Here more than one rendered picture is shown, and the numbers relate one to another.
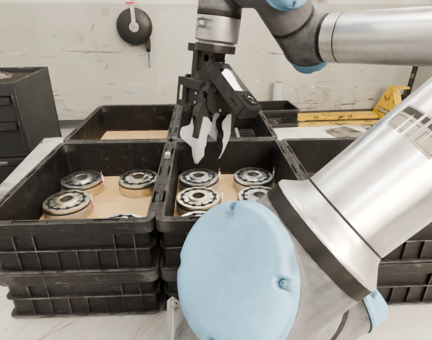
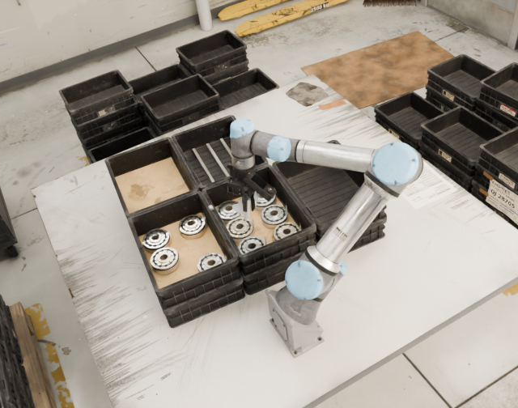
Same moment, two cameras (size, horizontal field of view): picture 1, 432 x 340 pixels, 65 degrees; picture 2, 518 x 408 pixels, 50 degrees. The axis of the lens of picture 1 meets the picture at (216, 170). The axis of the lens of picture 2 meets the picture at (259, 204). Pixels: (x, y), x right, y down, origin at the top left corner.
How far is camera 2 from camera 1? 1.35 m
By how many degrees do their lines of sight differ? 23
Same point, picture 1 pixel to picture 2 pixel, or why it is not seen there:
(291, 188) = (312, 253)
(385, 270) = not seen: hidden behind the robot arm
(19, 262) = (176, 301)
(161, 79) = (39, 14)
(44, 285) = (189, 306)
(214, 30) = (245, 165)
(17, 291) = (173, 315)
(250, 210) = (305, 265)
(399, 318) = (361, 254)
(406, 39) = (333, 163)
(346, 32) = (308, 157)
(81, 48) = not seen: outside the picture
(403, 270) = not seen: hidden behind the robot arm
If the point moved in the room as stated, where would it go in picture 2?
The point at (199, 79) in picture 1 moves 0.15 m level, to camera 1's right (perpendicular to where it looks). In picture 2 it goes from (239, 183) to (281, 168)
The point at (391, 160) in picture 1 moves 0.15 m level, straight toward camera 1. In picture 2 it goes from (336, 243) to (333, 286)
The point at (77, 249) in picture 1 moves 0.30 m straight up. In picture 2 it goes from (204, 284) to (186, 224)
